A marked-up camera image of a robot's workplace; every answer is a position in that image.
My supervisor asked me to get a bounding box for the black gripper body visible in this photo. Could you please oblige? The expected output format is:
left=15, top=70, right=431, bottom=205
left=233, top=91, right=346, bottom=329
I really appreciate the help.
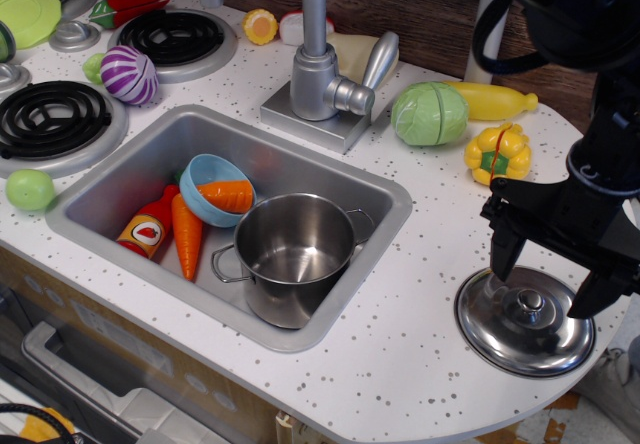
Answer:
left=481, top=178, right=639, bottom=294

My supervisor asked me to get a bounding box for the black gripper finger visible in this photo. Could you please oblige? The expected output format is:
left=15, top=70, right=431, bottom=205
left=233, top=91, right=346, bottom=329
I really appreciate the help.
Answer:
left=490, top=213, right=526, bottom=281
left=568, top=267, right=630, bottom=319

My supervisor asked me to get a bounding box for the stainless steel pot lid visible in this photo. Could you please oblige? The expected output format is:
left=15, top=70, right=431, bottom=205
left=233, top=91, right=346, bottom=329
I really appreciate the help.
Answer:
left=454, top=266, right=596, bottom=378

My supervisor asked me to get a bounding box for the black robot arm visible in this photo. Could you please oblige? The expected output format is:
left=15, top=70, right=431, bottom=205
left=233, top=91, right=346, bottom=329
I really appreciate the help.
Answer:
left=472, top=0, right=639, bottom=319

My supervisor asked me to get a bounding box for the yellow toy bell pepper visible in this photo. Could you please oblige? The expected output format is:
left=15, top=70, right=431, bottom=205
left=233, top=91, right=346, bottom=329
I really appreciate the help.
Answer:
left=463, top=122, right=532, bottom=186

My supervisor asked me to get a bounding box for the green toy cabbage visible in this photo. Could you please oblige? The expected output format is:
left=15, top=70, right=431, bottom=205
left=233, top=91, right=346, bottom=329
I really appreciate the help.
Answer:
left=391, top=82, right=469, bottom=146

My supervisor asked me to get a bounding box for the silver toy faucet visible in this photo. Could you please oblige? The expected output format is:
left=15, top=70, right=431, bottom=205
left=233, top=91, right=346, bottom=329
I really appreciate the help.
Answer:
left=260, top=0, right=399, bottom=154

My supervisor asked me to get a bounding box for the cream toy cheese wedge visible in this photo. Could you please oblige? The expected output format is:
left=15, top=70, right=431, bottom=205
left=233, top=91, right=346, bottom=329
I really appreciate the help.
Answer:
left=326, top=32, right=379, bottom=84

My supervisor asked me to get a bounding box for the orange toy carrot in bowl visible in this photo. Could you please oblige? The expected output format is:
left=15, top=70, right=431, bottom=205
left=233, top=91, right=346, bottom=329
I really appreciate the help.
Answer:
left=196, top=180, right=254, bottom=214

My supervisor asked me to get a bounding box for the light blue toy bowl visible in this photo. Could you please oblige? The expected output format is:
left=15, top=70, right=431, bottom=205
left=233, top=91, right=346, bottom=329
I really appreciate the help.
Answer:
left=179, top=154, right=257, bottom=228

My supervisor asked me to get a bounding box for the red white toy radish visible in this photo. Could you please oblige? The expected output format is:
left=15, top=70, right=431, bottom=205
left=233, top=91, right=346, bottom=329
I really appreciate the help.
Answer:
left=279, top=10, right=320, bottom=46

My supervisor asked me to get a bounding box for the long orange toy carrot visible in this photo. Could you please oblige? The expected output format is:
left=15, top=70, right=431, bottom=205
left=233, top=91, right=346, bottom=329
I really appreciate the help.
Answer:
left=171, top=194, right=203, bottom=281

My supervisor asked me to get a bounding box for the yellow toy lemon half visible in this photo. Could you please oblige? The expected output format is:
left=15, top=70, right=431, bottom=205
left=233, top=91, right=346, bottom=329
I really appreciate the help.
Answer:
left=242, top=8, right=278, bottom=45

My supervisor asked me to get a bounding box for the red toy ketchup bottle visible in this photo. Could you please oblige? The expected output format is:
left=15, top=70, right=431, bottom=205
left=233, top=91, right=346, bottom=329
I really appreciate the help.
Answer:
left=116, top=184, right=179, bottom=259

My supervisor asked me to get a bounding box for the back right black stove burner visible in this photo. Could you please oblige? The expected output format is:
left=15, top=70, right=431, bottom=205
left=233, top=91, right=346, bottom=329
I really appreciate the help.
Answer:
left=108, top=9, right=237, bottom=84

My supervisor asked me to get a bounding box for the silver toy sink basin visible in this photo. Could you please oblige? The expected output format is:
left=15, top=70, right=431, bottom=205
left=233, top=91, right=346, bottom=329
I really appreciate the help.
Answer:
left=46, top=105, right=412, bottom=352

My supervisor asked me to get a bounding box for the purple striped toy onion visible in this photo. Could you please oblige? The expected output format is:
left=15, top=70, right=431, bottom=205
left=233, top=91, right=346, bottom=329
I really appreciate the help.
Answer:
left=100, top=45, right=159, bottom=105

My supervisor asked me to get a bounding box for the small green toy vegetable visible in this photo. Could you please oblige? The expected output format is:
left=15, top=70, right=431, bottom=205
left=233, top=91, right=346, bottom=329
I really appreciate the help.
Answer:
left=82, top=53, right=105, bottom=85

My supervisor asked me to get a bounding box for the front black stove burner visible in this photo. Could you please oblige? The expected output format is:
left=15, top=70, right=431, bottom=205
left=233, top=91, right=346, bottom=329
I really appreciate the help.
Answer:
left=1, top=81, right=129, bottom=178

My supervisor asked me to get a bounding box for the red toy chili pepper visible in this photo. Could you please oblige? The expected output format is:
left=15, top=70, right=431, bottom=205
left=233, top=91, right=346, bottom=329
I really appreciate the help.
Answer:
left=89, top=0, right=170, bottom=29

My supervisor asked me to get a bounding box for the silver stove knob upper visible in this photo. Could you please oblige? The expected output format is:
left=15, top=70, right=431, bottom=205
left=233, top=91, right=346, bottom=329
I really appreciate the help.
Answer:
left=49, top=20, right=100, bottom=53

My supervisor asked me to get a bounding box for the silver stove knob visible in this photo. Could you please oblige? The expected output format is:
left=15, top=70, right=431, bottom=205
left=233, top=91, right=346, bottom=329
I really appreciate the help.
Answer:
left=49, top=20, right=100, bottom=53
left=0, top=63, right=31, bottom=101

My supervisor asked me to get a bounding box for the green toy apple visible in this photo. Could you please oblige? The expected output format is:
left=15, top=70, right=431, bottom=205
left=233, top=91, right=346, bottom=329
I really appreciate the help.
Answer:
left=5, top=169, right=56, bottom=211

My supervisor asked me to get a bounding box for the yellow toy on floor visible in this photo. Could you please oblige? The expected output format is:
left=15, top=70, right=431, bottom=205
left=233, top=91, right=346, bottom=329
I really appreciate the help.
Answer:
left=19, top=407, right=75, bottom=443

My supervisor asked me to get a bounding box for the silver stove knob lower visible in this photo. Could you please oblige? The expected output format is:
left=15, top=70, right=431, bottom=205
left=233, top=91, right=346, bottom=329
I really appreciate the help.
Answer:
left=0, top=63, right=31, bottom=101

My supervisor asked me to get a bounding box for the light green toy plate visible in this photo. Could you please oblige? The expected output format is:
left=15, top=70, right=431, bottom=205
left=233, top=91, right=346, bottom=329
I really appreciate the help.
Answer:
left=1, top=0, right=62, bottom=50

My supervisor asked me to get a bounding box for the dark green toy piece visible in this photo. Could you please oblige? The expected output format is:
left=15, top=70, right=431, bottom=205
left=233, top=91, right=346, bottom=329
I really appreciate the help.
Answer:
left=0, top=22, right=17, bottom=63

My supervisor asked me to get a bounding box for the right silver support post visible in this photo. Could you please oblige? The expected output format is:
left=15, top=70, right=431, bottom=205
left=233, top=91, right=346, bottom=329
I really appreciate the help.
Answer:
left=463, top=0, right=516, bottom=84

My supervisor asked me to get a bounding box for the silver oven door handle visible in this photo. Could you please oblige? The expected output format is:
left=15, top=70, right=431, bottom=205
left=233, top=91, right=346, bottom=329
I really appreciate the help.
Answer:
left=21, top=322, right=174, bottom=436

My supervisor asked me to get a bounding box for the black cable on floor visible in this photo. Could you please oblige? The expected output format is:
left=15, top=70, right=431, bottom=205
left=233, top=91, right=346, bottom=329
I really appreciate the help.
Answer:
left=0, top=402, right=76, bottom=443

